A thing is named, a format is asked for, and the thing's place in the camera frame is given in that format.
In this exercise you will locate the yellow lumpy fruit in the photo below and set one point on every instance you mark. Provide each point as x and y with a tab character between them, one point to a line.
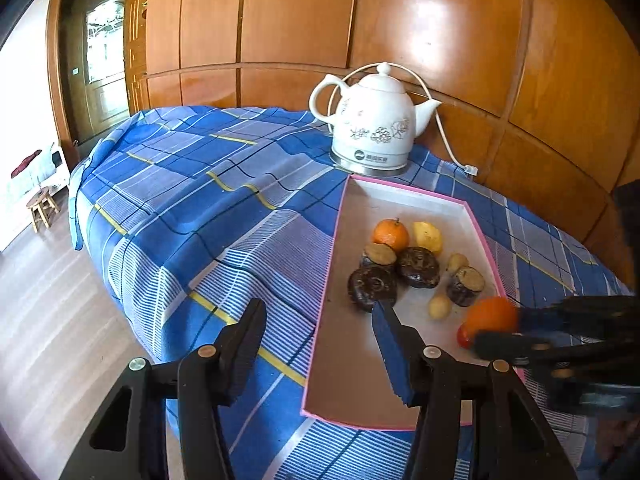
427	237

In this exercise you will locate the white floral ceramic kettle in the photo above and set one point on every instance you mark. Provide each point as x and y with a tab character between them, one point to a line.
372	130

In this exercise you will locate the dark red cloth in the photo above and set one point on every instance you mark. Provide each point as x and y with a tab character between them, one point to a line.
25	162

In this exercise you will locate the white low cabinet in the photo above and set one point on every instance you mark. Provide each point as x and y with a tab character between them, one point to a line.
52	172

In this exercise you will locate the small tan round fruit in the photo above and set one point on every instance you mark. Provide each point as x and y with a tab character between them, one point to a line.
440	308
456	262

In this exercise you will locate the small wooden stool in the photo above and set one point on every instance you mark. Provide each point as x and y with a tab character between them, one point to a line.
42	200

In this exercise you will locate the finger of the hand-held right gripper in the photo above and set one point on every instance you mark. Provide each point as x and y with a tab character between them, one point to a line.
550	317
505	346

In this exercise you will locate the wooden panelled wardrobe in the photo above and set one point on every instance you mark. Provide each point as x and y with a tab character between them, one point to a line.
300	20

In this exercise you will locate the red cherry tomato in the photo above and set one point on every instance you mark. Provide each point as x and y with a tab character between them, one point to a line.
464	337

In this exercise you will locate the blue plaid bedsheet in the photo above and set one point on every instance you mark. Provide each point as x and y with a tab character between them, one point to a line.
200	210

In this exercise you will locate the pink-edged white cardboard tray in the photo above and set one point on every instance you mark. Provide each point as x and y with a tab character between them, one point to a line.
350	360

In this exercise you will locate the white power plug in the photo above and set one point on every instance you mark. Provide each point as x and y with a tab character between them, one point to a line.
472	170

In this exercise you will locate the silver kettle base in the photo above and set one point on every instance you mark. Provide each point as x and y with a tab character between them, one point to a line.
370	171

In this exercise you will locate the wooden door with glass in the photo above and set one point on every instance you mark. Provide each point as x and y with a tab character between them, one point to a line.
100	100

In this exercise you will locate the dark brown water chestnut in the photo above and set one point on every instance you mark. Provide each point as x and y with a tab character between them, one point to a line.
419	267
371	287

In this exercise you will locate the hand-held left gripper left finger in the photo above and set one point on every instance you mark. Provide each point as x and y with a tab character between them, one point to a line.
250	340

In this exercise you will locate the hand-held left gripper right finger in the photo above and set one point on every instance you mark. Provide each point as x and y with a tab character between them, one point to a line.
395	355

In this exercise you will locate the orange tangerine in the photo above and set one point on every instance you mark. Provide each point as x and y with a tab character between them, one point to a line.
390	235
487	315

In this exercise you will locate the purple sugarcane piece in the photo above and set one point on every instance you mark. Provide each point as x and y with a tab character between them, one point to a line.
378	255
465	285

